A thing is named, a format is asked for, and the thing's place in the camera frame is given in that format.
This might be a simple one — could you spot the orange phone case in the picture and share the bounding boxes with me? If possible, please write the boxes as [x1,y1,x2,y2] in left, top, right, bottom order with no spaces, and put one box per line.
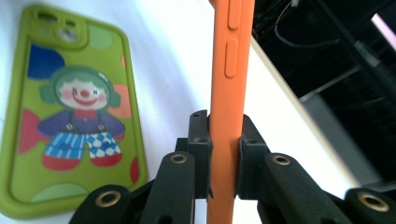
[205,0,256,224]

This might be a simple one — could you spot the hanging white cable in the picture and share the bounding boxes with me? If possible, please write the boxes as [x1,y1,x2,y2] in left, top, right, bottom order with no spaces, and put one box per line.
[273,0,341,49]

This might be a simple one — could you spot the wooden table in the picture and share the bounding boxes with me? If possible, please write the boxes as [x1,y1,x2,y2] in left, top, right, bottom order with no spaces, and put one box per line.
[249,36,361,188]

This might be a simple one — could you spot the green cartoon phone case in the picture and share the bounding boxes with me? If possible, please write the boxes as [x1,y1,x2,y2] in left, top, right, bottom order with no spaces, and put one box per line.
[0,3,149,220]

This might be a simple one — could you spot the black metal stand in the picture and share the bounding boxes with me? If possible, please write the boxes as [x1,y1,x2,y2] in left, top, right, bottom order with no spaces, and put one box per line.
[314,0,396,105]

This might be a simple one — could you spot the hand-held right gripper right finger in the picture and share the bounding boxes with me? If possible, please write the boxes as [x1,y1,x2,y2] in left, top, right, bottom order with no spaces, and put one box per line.
[234,114,273,201]

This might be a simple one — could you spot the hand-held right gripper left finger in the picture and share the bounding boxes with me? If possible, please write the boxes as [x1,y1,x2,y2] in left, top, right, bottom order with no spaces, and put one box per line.
[175,109,214,200]

